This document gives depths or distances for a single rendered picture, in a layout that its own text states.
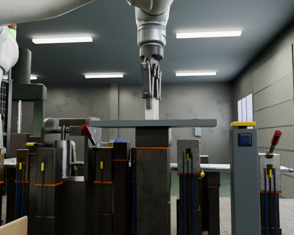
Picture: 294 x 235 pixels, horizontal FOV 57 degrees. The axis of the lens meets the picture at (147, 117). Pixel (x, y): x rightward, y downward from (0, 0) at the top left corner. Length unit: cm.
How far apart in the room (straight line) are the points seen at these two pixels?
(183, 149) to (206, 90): 930
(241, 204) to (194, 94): 941
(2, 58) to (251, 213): 92
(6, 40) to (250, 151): 87
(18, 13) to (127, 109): 938
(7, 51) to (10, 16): 17
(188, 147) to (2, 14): 71
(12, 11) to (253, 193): 86
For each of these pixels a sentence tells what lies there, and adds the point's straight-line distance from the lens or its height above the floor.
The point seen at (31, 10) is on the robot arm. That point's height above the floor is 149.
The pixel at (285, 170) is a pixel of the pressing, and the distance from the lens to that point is 112.
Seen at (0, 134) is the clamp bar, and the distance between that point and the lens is 129.
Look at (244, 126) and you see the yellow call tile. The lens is 82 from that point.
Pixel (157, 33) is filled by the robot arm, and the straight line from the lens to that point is 87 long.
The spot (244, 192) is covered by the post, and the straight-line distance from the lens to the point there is 81.
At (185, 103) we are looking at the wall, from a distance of 1009.
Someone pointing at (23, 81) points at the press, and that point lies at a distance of 487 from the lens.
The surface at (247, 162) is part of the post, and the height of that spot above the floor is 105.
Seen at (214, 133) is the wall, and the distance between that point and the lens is 1010.
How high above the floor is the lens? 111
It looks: 4 degrees up
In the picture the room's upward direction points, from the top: straight up
